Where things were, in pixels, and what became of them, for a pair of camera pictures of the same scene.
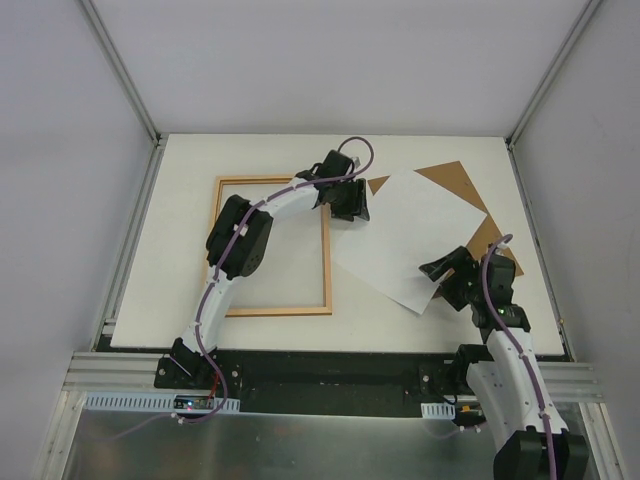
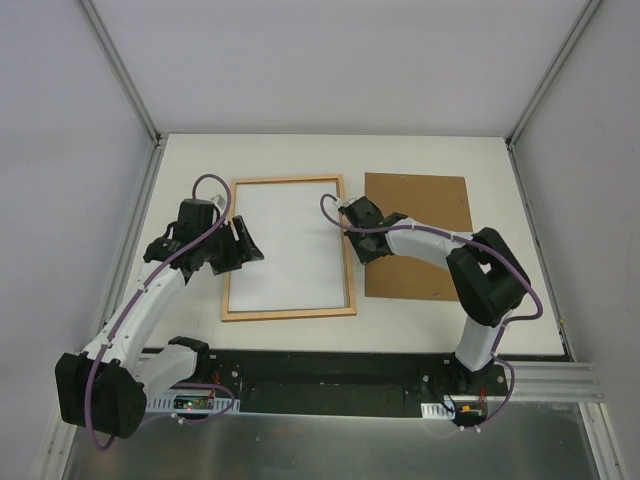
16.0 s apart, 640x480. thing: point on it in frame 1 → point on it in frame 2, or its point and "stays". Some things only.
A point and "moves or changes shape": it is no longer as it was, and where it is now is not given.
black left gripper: (347, 198) → (232, 245)
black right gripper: (460, 270) → (361, 232)
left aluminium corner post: (128, 86) stays
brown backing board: (453, 178) moves or changes shape
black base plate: (322, 382) stays
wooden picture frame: (327, 309) moves or changes shape
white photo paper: (412, 222) → (303, 264)
